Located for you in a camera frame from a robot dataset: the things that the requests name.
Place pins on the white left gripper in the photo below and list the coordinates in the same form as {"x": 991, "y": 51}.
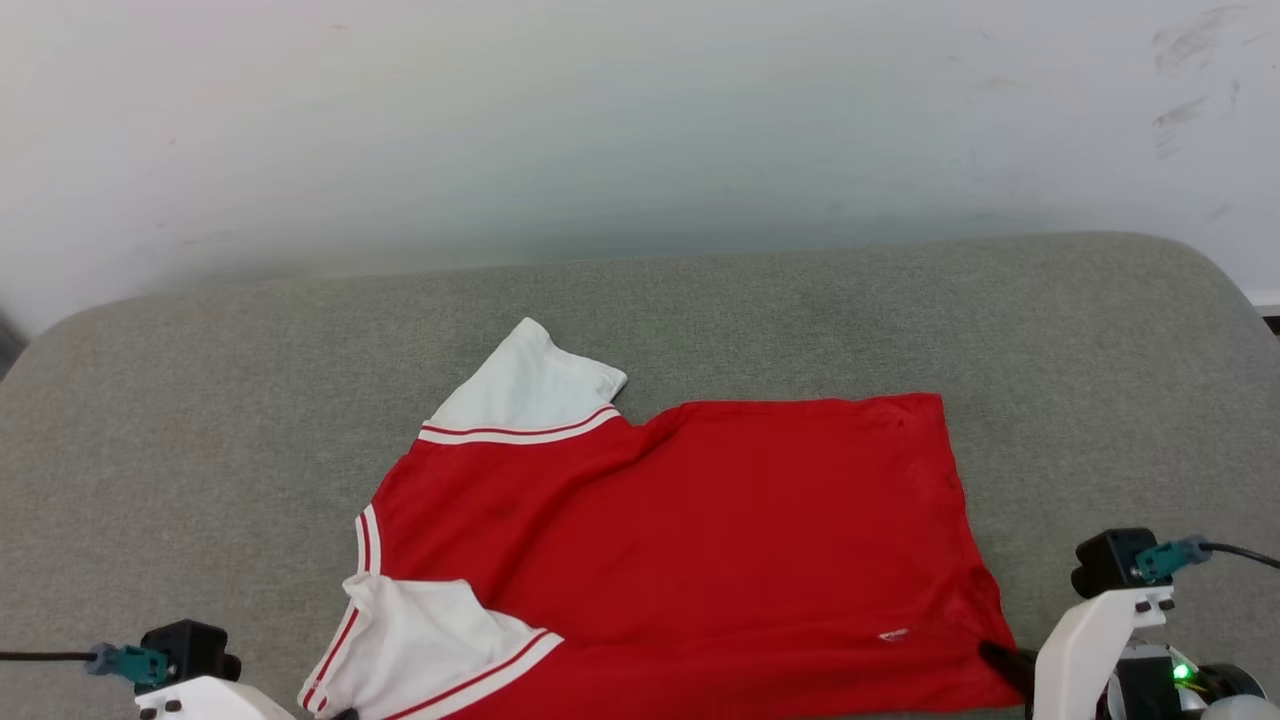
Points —
{"x": 210, "y": 702}

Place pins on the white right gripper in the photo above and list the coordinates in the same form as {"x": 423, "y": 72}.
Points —
{"x": 1075, "y": 660}

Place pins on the red and white t-shirt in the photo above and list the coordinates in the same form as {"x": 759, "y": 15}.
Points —
{"x": 700, "y": 540}

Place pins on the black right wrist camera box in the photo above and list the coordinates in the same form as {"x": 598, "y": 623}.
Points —
{"x": 1105, "y": 560}

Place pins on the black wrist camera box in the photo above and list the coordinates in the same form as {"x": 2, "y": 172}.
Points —
{"x": 195, "y": 648}
{"x": 1105, "y": 560}

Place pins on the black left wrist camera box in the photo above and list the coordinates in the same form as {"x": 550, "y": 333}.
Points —
{"x": 195, "y": 648}

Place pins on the teal right camera connector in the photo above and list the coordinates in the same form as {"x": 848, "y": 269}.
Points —
{"x": 1170, "y": 558}

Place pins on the teal camera connector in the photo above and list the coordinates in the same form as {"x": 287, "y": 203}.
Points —
{"x": 130, "y": 663}
{"x": 1170, "y": 558}

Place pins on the teal left camera connector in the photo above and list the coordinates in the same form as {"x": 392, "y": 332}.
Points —
{"x": 130, "y": 663}

